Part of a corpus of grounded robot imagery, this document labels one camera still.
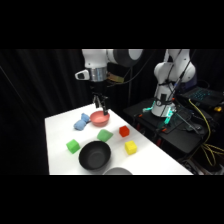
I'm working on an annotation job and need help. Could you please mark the green base light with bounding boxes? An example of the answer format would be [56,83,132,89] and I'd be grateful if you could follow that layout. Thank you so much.
[142,99,177,127]

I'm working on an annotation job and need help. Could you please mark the green cube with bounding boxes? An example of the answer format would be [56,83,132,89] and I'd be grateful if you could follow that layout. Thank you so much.
[65,138,81,155]

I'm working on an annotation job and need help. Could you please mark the red cube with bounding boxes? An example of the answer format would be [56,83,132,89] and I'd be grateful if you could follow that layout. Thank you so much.
[118,125,131,138]

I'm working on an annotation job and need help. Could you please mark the pink bowl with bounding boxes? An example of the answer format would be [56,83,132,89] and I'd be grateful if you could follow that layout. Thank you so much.
[89,111,111,128]

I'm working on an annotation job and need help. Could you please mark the black robot stand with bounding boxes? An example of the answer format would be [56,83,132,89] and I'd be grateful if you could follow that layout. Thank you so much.
[122,97,224,174]

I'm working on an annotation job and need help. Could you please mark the yellow cable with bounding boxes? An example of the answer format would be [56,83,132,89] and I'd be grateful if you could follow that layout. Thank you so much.
[187,97,224,168]

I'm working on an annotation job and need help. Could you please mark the black bowl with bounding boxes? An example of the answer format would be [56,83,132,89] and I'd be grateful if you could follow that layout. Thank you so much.
[78,140,112,171]

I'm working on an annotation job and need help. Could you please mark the grey bowl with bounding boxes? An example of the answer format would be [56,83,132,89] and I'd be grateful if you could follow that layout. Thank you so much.
[103,166,134,176]

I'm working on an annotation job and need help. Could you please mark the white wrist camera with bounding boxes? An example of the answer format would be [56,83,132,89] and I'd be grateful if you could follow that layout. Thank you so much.
[74,68,91,81]

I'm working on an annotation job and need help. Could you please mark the green wedge block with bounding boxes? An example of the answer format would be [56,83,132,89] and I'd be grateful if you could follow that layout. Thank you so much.
[96,128,114,143]

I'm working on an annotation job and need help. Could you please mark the black laptop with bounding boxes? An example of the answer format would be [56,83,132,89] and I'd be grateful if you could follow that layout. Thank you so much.
[180,85,224,107]

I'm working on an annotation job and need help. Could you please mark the blue cloth toy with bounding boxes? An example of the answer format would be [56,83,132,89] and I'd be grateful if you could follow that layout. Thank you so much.
[73,112,91,132]

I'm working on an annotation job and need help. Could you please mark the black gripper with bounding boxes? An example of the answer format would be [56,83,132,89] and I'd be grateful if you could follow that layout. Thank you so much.
[89,79,110,116]

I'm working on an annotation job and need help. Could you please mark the tan wrist cable bracket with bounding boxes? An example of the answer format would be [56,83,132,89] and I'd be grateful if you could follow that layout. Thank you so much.
[106,73,125,85]

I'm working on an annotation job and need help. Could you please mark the yellow cube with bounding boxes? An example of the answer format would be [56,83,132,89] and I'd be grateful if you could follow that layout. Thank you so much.
[124,140,138,156]

